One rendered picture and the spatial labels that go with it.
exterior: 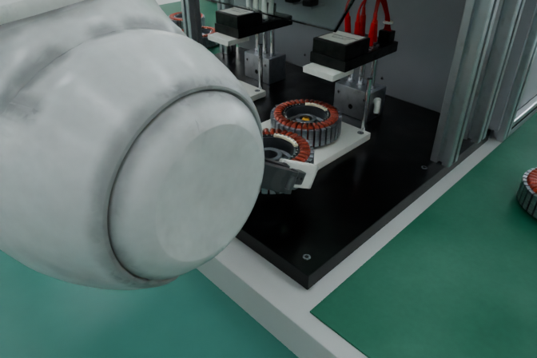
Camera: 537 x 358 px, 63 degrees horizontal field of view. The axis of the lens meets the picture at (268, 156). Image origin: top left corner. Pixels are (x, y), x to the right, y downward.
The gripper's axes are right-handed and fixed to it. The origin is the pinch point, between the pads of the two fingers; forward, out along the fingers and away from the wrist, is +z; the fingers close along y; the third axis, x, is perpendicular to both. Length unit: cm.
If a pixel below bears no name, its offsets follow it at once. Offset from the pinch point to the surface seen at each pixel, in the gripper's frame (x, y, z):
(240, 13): 18.6, -29.4, 14.6
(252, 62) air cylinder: 11.2, -32.2, 24.9
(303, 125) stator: 4.4, -4.1, 10.5
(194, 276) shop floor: -61, -59, 61
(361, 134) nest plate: 6.0, -0.1, 20.7
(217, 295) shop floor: -61, -48, 62
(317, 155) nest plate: 1.1, -1.0, 12.1
